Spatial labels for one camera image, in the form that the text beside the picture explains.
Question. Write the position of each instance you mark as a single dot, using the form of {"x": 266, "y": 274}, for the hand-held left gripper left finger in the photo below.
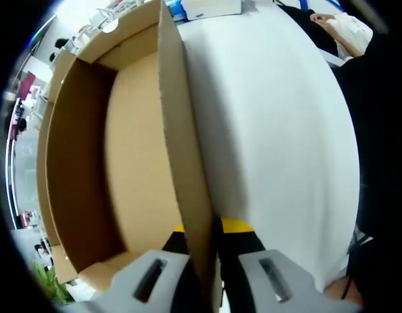
{"x": 122, "y": 287}

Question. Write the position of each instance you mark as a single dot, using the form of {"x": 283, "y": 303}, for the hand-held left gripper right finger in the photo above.
{"x": 302, "y": 293}

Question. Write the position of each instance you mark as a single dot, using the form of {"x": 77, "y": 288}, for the brown cardboard shoe box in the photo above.
{"x": 139, "y": 130}

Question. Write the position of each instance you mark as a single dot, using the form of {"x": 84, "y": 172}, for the light blue wet wipes pack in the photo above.
{"x": 176, "y": 9}

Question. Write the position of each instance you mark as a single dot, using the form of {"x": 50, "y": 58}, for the white barcode carton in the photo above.
{"x": 214, "y": 7}

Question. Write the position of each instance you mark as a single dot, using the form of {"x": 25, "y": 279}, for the green potted plant white pot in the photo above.
{"x": 51, "y": 283}

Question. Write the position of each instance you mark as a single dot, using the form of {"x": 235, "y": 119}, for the person's black clothing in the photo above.
{"x": 383, "y": 163}

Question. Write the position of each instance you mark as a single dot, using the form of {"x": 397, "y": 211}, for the group of white office chairs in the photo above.
{"x": 103, "y": 16}

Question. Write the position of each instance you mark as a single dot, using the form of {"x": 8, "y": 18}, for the magenta red wall screen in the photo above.
{"x": 28, "y": 84}

